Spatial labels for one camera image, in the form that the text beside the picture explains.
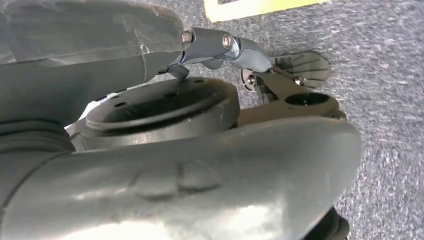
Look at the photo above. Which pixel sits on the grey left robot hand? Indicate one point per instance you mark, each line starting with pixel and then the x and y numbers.
pixel 198 185

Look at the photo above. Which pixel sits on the left robot arm sleeve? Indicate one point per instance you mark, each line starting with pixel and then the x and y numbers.
pixel 26 142

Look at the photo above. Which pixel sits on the yellow floor tape square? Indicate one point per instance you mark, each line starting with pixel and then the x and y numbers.
pixel 251 8

